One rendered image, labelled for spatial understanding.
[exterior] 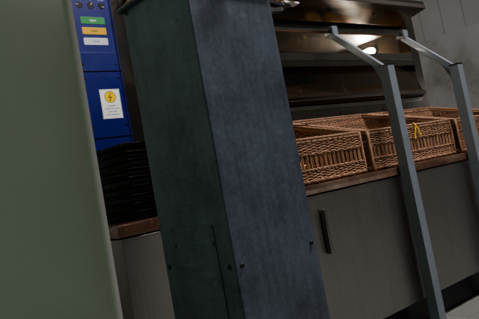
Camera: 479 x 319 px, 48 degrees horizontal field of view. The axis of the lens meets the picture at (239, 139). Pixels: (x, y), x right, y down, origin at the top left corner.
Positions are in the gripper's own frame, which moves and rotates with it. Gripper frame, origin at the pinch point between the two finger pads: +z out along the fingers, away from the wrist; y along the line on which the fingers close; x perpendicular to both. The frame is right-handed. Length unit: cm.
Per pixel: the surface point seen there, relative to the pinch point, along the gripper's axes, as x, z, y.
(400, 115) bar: 6, 39, 44
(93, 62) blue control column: -50, -49, 7
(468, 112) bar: 6, 86, 45
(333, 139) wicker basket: -4, 14, 48
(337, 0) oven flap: -40, 74, -20
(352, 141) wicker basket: -5, 24, 50
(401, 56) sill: -55, 138, 3
